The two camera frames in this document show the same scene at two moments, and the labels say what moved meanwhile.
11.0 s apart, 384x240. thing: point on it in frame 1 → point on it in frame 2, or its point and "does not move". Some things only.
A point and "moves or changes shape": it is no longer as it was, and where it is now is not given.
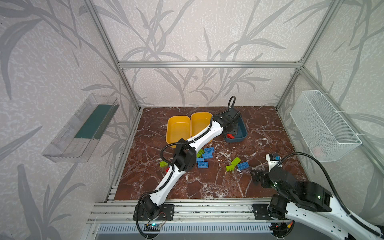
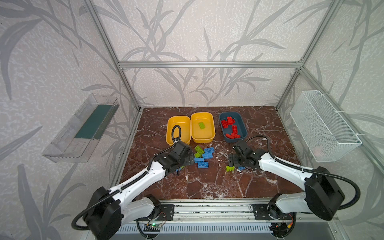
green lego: x=163 y=164 moves or changes shape
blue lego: x=203 y=164 does not move
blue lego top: x=210 y=149 does not move
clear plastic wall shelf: x=76 y=141 does not move
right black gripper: x=259 y=175 → x=235 y=161
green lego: x=230 y=168 does not move
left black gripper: x=231 y=129 → x=186 y=159
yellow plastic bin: x=199 y=121 does not move
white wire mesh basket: x=328 y=135 does not move
